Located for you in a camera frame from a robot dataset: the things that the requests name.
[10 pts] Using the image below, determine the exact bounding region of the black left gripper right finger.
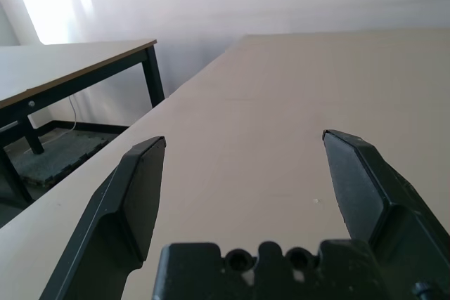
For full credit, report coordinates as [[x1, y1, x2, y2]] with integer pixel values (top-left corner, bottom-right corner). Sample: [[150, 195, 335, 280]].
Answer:
[[322, 129, 450, 300]]

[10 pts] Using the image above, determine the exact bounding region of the white wall cable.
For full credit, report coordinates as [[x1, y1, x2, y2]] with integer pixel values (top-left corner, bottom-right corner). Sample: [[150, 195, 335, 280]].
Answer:
[[67, 93, 79, 133]]

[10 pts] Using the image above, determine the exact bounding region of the dark foam floor mat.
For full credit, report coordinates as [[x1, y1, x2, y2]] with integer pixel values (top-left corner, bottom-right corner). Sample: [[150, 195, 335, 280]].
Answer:
[[6, 129, 110, 188]]

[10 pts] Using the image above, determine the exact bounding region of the black-framed side table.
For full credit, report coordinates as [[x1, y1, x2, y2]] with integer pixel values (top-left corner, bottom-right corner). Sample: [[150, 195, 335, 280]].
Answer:
[[0, 39, 166, 209]]

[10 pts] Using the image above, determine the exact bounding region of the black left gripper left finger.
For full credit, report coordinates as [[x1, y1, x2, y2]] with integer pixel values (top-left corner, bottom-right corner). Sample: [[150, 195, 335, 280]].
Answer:
[[38, 136, 167, 300]]

